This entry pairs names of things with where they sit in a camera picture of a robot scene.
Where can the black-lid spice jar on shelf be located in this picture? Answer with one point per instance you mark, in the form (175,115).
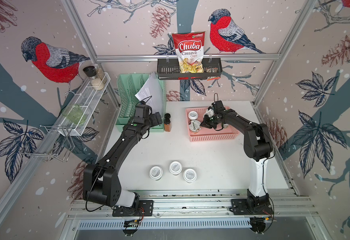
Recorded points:
(95,81)

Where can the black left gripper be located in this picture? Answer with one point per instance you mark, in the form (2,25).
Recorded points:
(156,122)

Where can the green plastic file organizer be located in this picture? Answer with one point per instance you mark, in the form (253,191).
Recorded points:
(128,86)

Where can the white-lid yogurt cup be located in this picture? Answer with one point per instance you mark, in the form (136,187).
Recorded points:
(210,112)
(175,168)
(156,173)
(193,115)
(190,175)

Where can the red Chuba cassava chips bag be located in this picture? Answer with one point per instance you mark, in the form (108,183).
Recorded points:
(190,51)

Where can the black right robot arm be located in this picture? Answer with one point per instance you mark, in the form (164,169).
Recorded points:
(257,142)

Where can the pink plastic basket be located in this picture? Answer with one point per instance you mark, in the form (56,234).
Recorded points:
(205,134)

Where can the black wall-mounted basket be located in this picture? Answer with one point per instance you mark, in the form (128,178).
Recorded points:
(170,70)

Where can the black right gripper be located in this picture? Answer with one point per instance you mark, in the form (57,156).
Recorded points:
(204,124)

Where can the orange spice jar black lid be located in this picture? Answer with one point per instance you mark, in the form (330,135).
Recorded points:
(167,125)

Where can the white wire wall shelf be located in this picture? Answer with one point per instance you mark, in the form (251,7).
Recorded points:
(87,98)

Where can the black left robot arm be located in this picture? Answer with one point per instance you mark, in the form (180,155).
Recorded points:
(101,184)

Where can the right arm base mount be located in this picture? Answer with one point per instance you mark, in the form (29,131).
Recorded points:
(261,210)

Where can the green glass cup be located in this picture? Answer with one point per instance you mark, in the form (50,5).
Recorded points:
(74,114)

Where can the white paper stack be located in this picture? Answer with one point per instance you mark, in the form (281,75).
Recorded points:
(152,94)

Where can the brown foil-lid yogurt cup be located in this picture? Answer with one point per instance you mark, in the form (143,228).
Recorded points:
(195,126)

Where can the chrome wire rack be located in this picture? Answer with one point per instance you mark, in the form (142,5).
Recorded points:
(57,144)

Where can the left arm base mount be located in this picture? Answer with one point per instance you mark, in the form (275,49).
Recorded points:
(139,208)

